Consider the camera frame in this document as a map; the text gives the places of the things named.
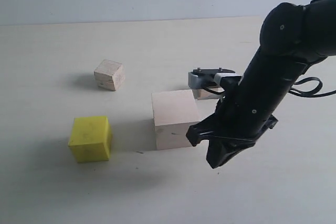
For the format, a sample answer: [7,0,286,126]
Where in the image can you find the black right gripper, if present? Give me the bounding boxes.
[186,81,278,169]

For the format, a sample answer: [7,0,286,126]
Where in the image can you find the large pale wooden cube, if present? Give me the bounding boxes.
[152,89,200,150]

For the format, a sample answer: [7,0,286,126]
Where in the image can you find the yellow cube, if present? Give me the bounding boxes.
[68,116,112,163]

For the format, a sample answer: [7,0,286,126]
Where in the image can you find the medium plywood cube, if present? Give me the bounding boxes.
[94,59,125,91]

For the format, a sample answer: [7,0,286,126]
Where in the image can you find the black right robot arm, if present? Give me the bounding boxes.
[186,0,335,168]

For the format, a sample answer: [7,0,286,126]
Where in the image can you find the small pale wooden cube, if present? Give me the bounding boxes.
[193,86,224,100]

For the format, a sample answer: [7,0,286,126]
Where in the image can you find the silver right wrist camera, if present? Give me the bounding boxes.
[188,68,241,91]

